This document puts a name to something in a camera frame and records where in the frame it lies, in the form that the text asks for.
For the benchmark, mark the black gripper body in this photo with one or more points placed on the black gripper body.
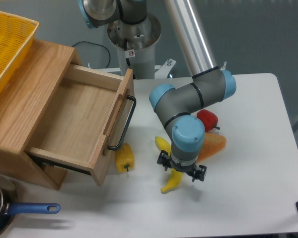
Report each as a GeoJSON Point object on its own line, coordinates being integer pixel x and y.
{"type": "Point", "coordinates": [188, 167]}

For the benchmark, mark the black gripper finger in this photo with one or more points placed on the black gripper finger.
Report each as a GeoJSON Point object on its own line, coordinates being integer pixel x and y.
{"type": "Point", "coordinates": [198, 173]}
{"type": "Point", "coordinates": [164, 160]}

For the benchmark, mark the yellow toy banana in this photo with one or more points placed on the yellow toy banana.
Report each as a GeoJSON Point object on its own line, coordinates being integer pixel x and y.
{"type": "Point", "coordinates": [175, 177]}

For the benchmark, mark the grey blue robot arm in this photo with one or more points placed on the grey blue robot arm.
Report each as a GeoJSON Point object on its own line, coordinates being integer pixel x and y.
{"type": "Point", "coordinates": [175, 106]}

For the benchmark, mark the orange toy sandwich triangle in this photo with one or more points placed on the orange toy sandwich triangle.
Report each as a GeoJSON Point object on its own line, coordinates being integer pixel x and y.
{"type": "Point", "coordinates": [213, 143]}

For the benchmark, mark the yellow toy bell pepper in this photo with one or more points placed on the yellow toy bell pepper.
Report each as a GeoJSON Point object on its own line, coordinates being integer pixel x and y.
{"type": "Point", "coordinates": [124, 158]}

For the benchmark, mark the red toy bell pepper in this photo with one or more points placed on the red toy bell pepper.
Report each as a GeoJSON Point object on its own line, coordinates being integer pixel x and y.
{"type": "Point", "coordinates": [209, 119]}

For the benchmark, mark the open wooden drawer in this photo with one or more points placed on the open wooden drawer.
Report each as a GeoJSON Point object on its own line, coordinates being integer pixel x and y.
{"type": "Point", "coordinates": [86, 113]}

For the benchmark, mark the wooden drawer cabinet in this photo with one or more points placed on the wooden drawer cabinet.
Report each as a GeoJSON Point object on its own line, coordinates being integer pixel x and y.
{"type": "Point", "coordinates": [22, 104]}

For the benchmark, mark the yellow plastic mesh basket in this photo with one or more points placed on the yellow plastic mesh basket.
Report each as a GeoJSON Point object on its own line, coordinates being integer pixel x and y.
{"type": "Point", "coordinates": [16, 37]}

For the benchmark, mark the black metal drawer handle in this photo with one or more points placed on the black metal drawer handle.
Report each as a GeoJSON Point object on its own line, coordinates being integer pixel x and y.
{"type": "Point", "coordinates": [126, 126]}

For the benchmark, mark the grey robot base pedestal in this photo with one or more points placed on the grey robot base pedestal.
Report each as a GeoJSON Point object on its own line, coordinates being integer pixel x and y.
{"type": "Point", "coordinates": [135, 46]}

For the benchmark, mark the black pan blue handle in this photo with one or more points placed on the black pan blue handle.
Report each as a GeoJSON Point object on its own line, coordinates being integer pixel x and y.
{"type": "Point", "coordinates": [10, 206]}

